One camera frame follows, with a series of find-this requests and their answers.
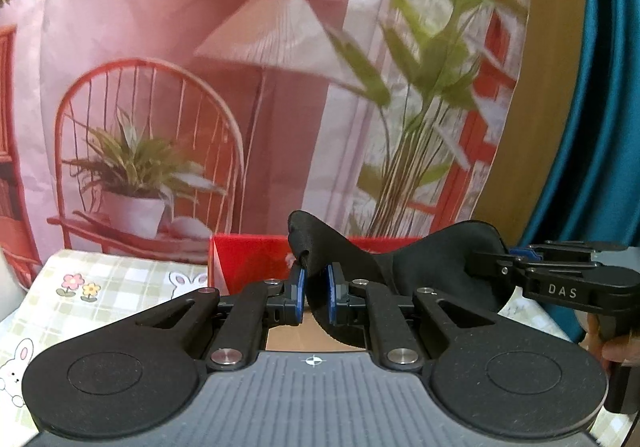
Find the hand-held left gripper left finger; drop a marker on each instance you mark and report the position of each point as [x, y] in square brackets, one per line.
[297, 297]

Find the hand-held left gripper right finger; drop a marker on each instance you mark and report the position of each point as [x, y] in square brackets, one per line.
[332, 297]

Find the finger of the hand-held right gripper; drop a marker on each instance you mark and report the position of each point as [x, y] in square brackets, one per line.
[500, 267]
[565, 248]

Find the red strawberry print box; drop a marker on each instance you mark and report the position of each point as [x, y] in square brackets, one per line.
[250, 257]

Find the black sleep mask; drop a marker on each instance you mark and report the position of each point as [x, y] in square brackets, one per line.
[400, 267]

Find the person's right hand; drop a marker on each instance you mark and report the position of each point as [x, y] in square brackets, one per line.
[617, 354]

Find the teal curtain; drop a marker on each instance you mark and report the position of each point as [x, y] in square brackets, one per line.
[610, 77]

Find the green checked tablecloth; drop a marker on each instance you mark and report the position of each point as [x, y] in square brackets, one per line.
[100, 287]

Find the printed backdrop cloth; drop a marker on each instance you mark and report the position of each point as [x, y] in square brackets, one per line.
[150, 27]

